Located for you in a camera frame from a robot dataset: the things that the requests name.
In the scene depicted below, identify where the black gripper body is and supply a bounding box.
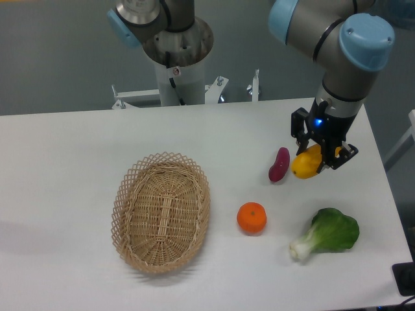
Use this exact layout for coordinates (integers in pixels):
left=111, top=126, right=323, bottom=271
left=307, top=97, right=361, bottom=146

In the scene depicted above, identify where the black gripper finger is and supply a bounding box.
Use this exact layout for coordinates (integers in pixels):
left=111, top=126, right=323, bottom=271
left=317, top=140, right=359, bottom=172
left=290, top=108, right=311, bottom=155

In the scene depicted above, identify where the yellow mango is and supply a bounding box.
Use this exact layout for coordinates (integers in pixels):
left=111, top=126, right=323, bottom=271
left=290, top=144, right=322, bottom=179

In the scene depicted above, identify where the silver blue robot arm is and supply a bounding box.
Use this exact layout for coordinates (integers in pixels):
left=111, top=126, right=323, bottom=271
left=107, top=1, right=395, bottom=174

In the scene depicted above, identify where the purple sweet potato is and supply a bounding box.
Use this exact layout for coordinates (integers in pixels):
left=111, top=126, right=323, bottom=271
left=268, top=147, right=290, bottom=183

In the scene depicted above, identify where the white table leg right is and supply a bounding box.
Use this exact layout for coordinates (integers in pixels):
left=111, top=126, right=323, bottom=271
left=383, top=110, right=414, bottom=172

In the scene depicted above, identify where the green bok choy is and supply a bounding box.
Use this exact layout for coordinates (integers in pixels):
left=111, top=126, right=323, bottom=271
left=289, top=208, right=360, bottom=260

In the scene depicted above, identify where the orange tangerine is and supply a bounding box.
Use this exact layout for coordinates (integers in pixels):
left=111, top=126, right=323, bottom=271
left=237, top=202, right=267, bottom=234

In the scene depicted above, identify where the black device at edge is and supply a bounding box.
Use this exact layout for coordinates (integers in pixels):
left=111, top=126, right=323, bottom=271
left=392, top=262, right=414, bottom=297

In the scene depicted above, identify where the woven wicker basket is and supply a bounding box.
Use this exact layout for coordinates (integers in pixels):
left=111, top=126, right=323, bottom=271
left=111, top=152, right=210, bottom=273

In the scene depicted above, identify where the white metal base frame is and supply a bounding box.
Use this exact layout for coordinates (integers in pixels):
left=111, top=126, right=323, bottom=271
left=112, top=69, right=261, bottom=109

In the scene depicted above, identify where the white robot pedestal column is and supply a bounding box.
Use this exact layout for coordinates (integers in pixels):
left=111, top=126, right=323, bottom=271
left=154, top=62, right=205, bottom=106

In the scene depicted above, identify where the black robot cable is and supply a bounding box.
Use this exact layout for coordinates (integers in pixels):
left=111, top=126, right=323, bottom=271
left=165, top=51, right=186, bottom=106

